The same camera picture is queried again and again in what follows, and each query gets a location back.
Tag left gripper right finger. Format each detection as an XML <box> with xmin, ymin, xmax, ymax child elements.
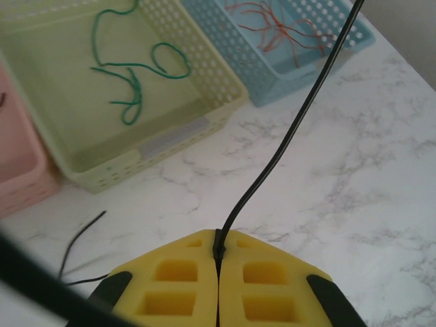
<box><xmin>218</xmin><ymin>230</ymin><xmax>368</xmax><ymax>327</ymax></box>

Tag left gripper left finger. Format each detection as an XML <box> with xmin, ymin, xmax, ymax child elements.
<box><xmin>87</xmin><ymin>229</ymin><xmax>219</xmax><ymax>327</ymax></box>

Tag thin black cable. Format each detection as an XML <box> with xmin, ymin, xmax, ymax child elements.
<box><xmin>58</xmin><ymin>210</ymin><xmax>108</xmax><ymax>287</ymax></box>
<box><xmin>211</xmin><ymin>0</ymin><xmax>367</xmax><ymax>262</ymax></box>

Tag thin green cable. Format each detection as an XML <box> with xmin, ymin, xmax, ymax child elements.
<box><xmin>90</xmin><ymin>66</ymin><xmax>144</xmax><ymax>125</ymax></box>
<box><xmin>90</xmin><ymin>0</ymin><xmax>191</xmax><ymax>80</ymax></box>

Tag thin orange cable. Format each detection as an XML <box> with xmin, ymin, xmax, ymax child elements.
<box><xmin>237</xmin><ymin>18</ymin><xmax>337</xmax><ymax>56</ymax></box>
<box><xmin>226</xmin><ymin>2</ymin><xmax>301</xmax><ymax>69</ymax></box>

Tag pink plastic basket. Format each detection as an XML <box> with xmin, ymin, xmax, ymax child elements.
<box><xmin>0</xmin><ymin>50</ymin><xmax>63</xmax><ymax>219</ymax></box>

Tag green plastic basket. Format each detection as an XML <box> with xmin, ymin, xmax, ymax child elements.
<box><xmin>0</xmin><ymin>0</ymin><xmax>249</xmax><ymax>194</ymax></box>

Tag blue plastic basket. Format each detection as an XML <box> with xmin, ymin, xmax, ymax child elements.
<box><xmin>182</xmin><ymin>0</ymin><xmax>377</xmax><ymax>108</ymax></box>

